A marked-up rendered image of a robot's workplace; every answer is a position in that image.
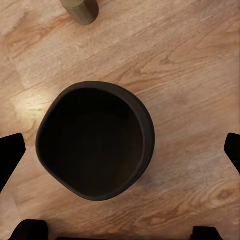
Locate pillar candle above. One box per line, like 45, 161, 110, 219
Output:
59, 0, 100, 26

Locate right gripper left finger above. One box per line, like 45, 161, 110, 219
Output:
0, 133, 26, 193

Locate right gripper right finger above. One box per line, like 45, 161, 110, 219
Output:
224, 133, 240, 173

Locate cauldron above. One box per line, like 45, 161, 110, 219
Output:
35, 81, 156, 202

